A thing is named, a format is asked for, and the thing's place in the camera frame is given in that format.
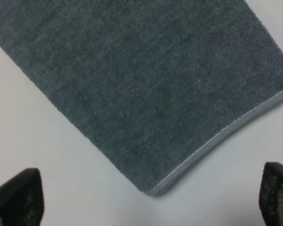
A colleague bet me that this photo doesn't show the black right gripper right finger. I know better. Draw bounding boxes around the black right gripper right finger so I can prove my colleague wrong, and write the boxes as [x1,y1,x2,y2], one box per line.
[259,162,283,226]

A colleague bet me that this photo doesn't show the grey towel with orange pattern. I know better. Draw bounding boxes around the grey towel with orange pattern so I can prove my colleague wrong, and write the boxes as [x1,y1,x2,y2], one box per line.
[0,0,283,196]

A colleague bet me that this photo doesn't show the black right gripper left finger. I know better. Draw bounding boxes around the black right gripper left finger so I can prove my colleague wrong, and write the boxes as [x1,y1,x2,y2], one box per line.
[0,168,44,226]

